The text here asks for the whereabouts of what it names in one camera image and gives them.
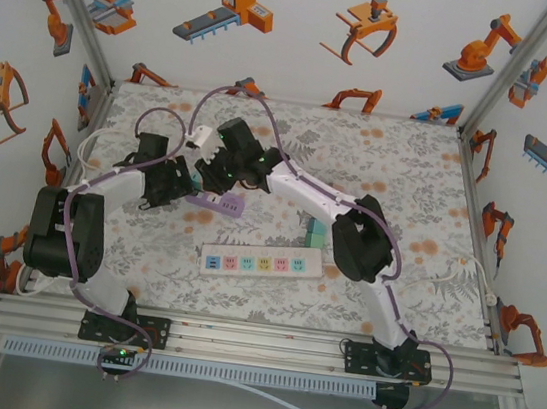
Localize purple power strip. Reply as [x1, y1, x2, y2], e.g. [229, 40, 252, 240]
[183, 187, 247, 221]

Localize white power strip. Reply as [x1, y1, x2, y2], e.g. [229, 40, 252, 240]
[197, 234, 326, 291]

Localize green square plug adapter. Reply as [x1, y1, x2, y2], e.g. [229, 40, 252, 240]
[301, 231, 328, 253]

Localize floral tablecloth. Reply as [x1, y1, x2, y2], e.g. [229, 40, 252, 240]
[46, 73, 522, 354]

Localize circuit board with green light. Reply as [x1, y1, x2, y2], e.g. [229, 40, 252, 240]
[95, 341, 141, 385]

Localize black controller box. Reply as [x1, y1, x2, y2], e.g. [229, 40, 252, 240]
[369, 378, 412, 409]

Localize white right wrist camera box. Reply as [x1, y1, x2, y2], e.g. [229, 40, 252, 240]
[184, 123, 215, 153]

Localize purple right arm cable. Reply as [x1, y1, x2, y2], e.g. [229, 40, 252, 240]
[154, 79, 491, 409]

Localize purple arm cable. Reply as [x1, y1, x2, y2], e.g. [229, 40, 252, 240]
[42, 96, 192, 388]
[154, 79, 491, 409]

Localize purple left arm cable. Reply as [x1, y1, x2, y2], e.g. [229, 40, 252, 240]
[42, 96, 192, 388]

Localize aluminium side rail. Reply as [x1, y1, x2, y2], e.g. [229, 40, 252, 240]
[428, 126, 534, 358]
[48, 75, 119, 211]

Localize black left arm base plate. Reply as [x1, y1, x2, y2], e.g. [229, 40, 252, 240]
[77, 306, 174, 352]

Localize wide aluminium frame rails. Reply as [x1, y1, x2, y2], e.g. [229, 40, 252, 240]
[0, 290, 530, 404]

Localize white slotted cable duct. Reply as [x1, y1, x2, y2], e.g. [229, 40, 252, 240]
[0, 335, 378, 402]

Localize aluminium frame post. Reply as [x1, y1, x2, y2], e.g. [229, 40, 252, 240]
[457, 0, 547, 147]
[19, 0, 129, 90]

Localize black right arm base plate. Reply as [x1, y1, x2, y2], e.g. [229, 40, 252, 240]
[340, 338, 437, 389]

